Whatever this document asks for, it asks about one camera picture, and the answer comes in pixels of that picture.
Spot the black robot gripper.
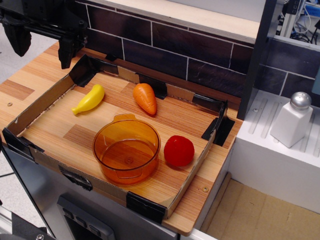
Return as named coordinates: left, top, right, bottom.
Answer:
left=0, top=0, right=88, bottom=69

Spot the cardboard fence with black tape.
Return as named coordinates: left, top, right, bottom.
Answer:
left=3, top=55, right=240, bottom=222

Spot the orange plastic toy carrot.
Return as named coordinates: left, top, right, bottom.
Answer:
left=132, top=83, right=157, bottom=115

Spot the orange transparent plastic pot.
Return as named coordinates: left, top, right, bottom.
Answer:
left=92, top=114, right=161, bottom=185

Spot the yellow plastic toy banana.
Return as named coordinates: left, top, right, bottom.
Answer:
left=71, top=84, right=105, bottom=115

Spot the grey toy oven front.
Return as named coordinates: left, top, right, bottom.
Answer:
left=2, top=146, right=180, bottom=240

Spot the red plastic toy tomato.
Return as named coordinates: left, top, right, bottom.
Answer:
left=163, top=135, right=195, bottom=167

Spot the white toy sink drainboard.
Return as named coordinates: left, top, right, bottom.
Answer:
left=228, top=90, right=320, bottom=213

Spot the white salt shaker metal cap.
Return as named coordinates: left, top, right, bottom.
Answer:
left=269, top=91, right=314, bottom=149

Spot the dark grey vertical post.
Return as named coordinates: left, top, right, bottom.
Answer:
left=237, top=0, right=277, bottom=120

